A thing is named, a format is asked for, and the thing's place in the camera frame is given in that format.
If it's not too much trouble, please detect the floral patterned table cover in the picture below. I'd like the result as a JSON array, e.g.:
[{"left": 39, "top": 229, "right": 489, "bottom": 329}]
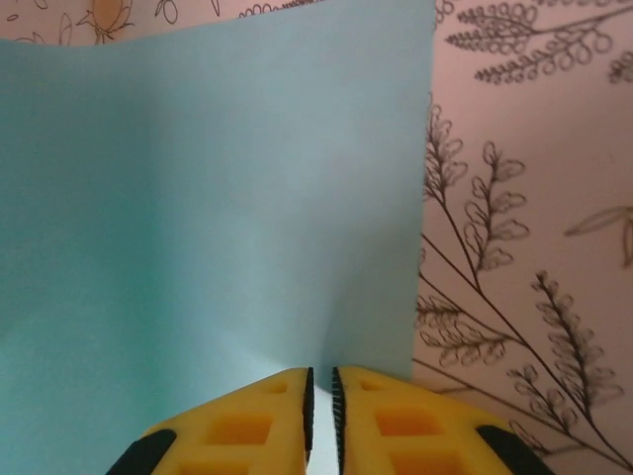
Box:
[{"left": 0, "top": 0, "right": 633, "bottom": 475}]

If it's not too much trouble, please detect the light blue paper sheet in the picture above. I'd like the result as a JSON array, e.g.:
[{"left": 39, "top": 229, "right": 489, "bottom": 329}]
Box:
[{"left": 0, "top": 0, "right": 436, "bottom": 475}]

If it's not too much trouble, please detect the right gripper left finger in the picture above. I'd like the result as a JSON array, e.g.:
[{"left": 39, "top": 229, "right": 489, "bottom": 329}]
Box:
[{"left": 106, "top": 366, "right": 316, "bottom": 475}]

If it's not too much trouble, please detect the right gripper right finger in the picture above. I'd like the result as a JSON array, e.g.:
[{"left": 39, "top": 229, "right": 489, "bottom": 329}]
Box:
[{"left": 331, "top": 365, "right": 555, "bottom": 475}]

